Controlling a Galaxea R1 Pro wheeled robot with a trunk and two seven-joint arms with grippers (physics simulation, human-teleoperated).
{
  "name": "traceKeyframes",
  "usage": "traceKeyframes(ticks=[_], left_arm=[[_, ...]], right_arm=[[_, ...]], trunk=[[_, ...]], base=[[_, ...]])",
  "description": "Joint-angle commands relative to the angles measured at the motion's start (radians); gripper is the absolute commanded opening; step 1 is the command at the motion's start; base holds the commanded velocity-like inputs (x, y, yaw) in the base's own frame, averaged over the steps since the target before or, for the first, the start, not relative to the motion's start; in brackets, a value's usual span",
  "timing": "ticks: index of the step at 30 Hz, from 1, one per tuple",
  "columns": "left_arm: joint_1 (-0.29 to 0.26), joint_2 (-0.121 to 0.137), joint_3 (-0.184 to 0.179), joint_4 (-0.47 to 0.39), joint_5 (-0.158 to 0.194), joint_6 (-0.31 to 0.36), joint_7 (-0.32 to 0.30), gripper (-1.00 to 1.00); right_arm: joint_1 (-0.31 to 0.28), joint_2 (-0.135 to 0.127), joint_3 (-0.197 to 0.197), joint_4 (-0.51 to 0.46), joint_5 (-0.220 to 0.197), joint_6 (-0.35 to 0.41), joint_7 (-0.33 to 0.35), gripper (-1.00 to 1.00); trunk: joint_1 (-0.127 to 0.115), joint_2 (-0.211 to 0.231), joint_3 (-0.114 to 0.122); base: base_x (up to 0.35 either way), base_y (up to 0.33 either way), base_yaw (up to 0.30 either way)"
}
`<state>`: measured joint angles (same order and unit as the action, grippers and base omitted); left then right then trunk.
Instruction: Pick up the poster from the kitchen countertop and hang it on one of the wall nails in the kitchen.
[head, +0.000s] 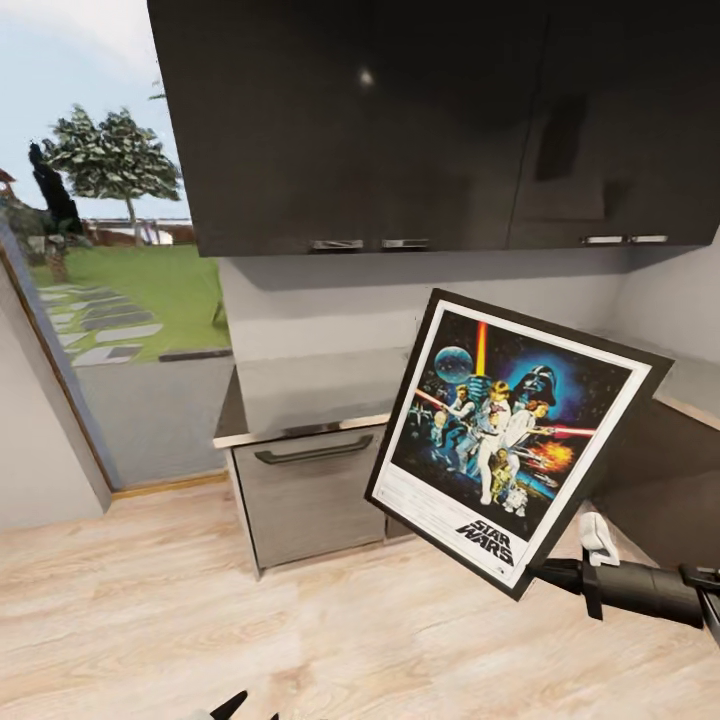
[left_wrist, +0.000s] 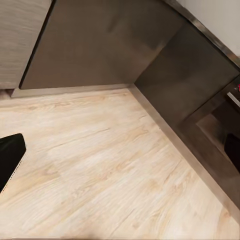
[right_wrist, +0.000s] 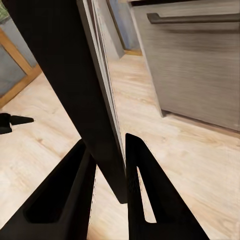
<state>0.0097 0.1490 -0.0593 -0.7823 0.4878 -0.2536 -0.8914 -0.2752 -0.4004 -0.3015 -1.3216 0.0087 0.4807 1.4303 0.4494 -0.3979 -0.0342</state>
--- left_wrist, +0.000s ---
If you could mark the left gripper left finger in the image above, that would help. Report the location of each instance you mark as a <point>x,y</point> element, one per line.
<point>12,149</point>

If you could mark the dishwasher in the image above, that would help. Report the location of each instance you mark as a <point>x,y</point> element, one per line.
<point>20,24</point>

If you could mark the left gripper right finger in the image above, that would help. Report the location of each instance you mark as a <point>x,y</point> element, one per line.
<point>232,149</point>

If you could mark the oven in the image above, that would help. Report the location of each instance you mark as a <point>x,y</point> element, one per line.
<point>213,121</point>

